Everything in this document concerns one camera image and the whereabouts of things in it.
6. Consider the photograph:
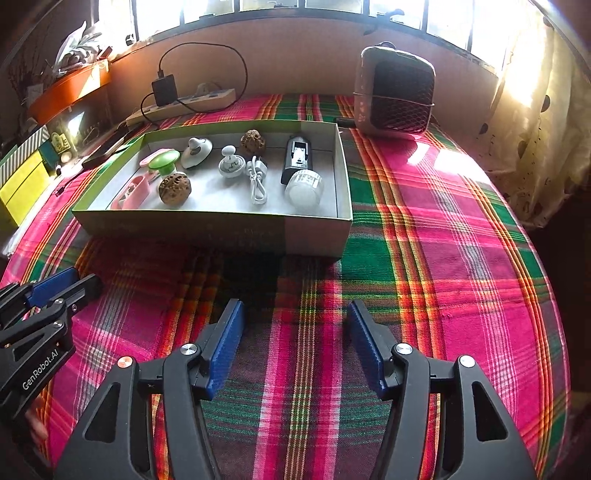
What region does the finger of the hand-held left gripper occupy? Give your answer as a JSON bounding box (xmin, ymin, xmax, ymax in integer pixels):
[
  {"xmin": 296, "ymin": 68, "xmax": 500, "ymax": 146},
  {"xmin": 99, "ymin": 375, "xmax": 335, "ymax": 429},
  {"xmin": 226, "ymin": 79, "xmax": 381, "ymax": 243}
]
[
  {"xmin": 0, "ymin": 267, "xmax": 79, "ymax": 326},
  {"xmin": 0, "ymin": 274, "xmax": 104, "ymax": 347}
]

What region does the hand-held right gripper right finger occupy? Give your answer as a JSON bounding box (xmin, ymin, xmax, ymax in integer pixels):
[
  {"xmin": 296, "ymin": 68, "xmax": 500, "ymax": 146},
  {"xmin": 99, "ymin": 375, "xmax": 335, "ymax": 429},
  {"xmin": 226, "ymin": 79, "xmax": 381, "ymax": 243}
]
[{"xmin": 346, "ymin": 300, "xmax": 539, "ymax": 480}]

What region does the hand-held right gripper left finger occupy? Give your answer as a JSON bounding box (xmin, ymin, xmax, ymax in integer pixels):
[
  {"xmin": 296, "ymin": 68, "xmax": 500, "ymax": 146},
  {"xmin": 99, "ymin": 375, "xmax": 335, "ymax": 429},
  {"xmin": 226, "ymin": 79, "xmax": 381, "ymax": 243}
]
[{"xmin": 55, "ymin": 298, "xmax": 246, "ymax": 480}]

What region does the pink plastic clip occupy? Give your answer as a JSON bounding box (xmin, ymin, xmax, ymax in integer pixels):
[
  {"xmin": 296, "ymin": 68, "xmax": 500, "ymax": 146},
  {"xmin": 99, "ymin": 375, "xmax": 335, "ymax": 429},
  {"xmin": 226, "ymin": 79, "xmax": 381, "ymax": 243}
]
[
  {"xmin": 111, "ymin": 175, "xmax": 151, "ymax": 210},
  {"xmin": 139, "ymin": 150, "xmax": 169, "ymax": 169}
]

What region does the green white cardboard box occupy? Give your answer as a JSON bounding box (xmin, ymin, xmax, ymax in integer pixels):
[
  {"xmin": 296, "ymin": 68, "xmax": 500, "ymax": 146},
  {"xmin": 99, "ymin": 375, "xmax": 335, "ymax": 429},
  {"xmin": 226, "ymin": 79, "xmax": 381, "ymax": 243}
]
[{"xmin": 71, "ymin": 121, "xmax": 354, "ymax": 257}]

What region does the green mushroom-shaped massager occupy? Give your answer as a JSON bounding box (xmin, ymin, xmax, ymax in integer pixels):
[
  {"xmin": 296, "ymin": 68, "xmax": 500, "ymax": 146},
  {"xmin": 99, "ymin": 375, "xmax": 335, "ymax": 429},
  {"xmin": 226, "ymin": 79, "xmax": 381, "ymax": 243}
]
[{"xmin": 148, "ymin": 150, "xmax": 182, "ymax": 178}]

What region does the white round jar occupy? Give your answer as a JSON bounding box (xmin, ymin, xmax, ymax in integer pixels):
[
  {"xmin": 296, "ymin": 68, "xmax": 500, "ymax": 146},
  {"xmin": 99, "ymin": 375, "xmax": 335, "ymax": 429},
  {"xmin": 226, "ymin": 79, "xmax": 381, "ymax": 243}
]
[{"xmin": 284, "ymin": 169, "xmax": 325, "ymax": 209}]

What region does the white round panda gadget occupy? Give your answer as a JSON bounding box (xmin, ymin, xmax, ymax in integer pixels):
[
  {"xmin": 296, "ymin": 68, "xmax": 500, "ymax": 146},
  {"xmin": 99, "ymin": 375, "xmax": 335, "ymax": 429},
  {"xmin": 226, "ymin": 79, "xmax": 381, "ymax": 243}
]
[{"xmin": 180, "ymin": 137, "xmax": 214, "ymax": 170}]

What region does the white knob massager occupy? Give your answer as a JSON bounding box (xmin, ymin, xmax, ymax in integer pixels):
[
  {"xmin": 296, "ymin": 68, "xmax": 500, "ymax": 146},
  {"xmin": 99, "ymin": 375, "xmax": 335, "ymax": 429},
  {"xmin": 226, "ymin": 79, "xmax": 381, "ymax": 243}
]
[{"xmin": 218, "ymin": 145, "xmax": 245, "ymax": 180}]

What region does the white cable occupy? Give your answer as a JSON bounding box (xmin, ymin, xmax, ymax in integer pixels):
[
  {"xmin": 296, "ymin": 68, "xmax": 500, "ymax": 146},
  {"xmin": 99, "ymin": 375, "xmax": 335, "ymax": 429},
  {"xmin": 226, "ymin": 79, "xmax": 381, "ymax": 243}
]
[{"xmin": 246, "ymin": 155, "xmax": 269, "ymax": 206}]

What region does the black rectangular device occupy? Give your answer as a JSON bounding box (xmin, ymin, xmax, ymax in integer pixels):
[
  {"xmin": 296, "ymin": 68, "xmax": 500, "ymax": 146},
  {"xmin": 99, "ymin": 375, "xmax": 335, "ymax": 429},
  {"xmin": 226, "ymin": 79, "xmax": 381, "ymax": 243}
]
[{"xmin": 280, "ymin": 134, "xmax": 312, "ymax": 185}]

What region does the person's left hand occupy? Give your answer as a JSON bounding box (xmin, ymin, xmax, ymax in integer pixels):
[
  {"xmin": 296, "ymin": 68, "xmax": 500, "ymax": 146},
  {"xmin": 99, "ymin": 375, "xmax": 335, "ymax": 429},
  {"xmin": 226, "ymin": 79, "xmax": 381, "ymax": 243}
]
[{"xmin": 23, "ymin": 406, "xmax": 51, "ymax": 446}]

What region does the yellow box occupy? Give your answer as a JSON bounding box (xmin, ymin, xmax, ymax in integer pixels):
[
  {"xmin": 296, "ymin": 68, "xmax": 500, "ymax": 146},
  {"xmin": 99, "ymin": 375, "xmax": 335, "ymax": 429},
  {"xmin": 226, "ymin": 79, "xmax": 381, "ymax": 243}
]
[{"xmin": 0, "ymin": 150, "xmax": 49, "ymax": 234}]

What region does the pink green plaid tablecloth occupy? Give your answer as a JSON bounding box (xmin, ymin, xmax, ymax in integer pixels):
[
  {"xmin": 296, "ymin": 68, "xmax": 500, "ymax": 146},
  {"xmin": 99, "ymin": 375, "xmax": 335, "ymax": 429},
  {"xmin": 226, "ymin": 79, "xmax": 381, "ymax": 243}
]
[{"xmin": 0, "ymin": 92, "xmax": 571, "ymax": 480}]

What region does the black phone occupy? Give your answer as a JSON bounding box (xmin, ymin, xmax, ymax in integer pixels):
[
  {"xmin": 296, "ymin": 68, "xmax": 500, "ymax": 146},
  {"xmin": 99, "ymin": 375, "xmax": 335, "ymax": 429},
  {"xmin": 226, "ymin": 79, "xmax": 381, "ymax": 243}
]
[{"xmin": 82, "ymin": 121, "xmax": 139, "ymax": 169}]

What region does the small green printed box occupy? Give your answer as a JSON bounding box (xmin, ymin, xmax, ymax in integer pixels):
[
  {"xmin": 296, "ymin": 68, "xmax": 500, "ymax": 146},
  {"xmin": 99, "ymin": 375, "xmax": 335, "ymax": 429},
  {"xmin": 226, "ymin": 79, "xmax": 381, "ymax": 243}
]
[{"xmin": 50, "ymin": 130, "xmax": 74, "ymax": 155}]

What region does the green white striped box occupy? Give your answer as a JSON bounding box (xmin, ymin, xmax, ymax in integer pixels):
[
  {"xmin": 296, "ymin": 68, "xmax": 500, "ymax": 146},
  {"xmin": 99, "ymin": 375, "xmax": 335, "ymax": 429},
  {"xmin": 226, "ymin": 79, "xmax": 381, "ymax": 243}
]
[{"xmin": 0, "ymin": 126, "xmax": 51, "ymax": 185}]

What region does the orange planter box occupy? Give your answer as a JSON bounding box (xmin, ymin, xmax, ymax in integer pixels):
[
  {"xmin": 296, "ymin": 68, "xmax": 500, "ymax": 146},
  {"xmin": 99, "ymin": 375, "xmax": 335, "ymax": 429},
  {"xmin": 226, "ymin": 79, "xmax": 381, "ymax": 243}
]
[{"xmin": 28, "ymin": 59, "xmax": 112, "ymax": 121}]

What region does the dried twig bouquet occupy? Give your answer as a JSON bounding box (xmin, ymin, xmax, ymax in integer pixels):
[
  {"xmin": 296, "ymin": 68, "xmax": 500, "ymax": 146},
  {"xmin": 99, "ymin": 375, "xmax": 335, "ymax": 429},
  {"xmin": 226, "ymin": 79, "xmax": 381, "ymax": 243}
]
[{"xmin": 9, "ymin": 46, "xmax": 51, "ymax": 102}]

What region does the black charger adapter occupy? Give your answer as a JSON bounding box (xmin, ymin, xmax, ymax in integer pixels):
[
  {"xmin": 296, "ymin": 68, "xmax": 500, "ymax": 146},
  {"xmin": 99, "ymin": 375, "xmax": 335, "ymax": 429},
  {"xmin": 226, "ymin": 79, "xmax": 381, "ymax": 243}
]
[{"xmin": 151, "ymin": 76, "xmax": 178, "ymax": 108}]

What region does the white power strip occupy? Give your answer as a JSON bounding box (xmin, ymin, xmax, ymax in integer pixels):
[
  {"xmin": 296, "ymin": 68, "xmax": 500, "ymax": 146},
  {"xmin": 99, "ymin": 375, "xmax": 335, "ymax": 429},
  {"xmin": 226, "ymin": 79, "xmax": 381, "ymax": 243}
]
[{"xmin": 126, "ymin": 89, "xmax": 237, "ymax": 126}]

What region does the grey portable heater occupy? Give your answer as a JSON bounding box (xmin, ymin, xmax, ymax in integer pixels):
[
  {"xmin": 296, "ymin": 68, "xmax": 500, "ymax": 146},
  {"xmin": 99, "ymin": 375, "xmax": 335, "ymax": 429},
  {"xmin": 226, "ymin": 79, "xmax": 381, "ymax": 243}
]
[{"xmin": 353, "ymin": 44, "xmax": 436, "ymax": 138}]

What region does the cream patterned curtain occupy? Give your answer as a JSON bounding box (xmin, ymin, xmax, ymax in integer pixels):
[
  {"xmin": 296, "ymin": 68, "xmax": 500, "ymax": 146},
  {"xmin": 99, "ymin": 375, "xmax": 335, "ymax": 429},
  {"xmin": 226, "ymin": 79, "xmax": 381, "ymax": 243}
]
[{"xmin": 480, "ymin": 9, "xmax": 583, "ymax": 229}]

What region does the window with dark bars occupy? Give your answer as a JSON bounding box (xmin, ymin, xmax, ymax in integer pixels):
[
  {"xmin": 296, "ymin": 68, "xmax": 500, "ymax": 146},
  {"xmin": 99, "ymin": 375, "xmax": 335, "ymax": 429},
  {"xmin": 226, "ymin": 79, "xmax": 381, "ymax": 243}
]
[{"xmin": 92, "ymin": 0, "xmax": 509, "ymax": 70}]

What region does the black charging cable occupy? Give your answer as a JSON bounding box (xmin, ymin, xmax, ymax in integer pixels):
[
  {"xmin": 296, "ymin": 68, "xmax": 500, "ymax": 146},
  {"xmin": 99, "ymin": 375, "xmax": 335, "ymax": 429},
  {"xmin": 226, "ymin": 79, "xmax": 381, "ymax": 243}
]
[{"xmin": 139, "ymin": 42, "xmax": 249, "ymax": 121}]

